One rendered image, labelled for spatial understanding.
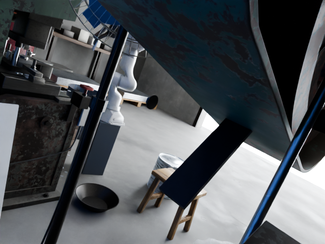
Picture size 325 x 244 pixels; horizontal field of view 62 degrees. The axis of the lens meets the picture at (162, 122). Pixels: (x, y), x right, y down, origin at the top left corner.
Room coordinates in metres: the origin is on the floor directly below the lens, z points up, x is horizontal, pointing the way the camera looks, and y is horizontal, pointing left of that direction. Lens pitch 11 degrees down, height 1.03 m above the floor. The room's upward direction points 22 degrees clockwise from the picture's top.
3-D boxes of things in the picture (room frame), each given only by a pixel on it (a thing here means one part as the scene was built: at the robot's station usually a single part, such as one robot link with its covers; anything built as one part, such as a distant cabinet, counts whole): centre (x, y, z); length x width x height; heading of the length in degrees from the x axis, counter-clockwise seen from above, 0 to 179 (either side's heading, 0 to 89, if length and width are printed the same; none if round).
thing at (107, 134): (2.10, 0.42, 0.23); 0.18 x 0.18 x 0.45; 39
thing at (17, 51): (1.38, 0.83, 0.81); 0.02 x 0.02 x 0.14
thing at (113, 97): (2.10, 0.46, 0.71); 0.18 x 0.11 x 0.25; 98
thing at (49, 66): (1.62, 0.76, 0.72); 0.25 x 0.14 x 0.14; 146
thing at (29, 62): (1.48, 0.86, 0.76); 0.15 x 0.09 x 0.05; 56
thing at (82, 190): (1.65, 0.22, 0.04); 0.30 x 0.30 x 0.07
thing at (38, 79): (1.38, 0.72, 0.76); 0.17 x 0.06 x 0.10; 56
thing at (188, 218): (1.78, -0.27, 0.16); 0.34 x 0.24 x 0.34; 55
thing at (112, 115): (2.13, 0.39, 0.52); 0.22 x 0.19 x 0.14; 129
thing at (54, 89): (1.48, 0.86, 0.68); 0.45 x 0.30 x 0.06; 56
